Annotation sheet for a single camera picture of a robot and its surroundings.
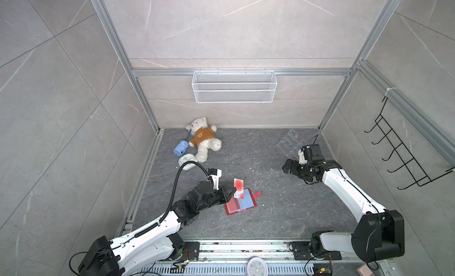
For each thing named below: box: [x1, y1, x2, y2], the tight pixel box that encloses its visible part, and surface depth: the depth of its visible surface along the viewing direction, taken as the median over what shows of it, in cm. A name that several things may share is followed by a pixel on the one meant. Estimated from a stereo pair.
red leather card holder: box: [223, 187, 262, 216], surface depth 87 cm
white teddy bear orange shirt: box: [188, 116, 223, 163], surface depth 107 cm
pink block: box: [356, 264, 375, 276], surface depth 69 cm
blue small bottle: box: [172, 139, 189, 157], surface depth 106 cm
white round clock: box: [246, 256, 269, 276], surface depth 70 cm
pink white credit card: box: [233, 177, 245, 200], surface depth 78 cm
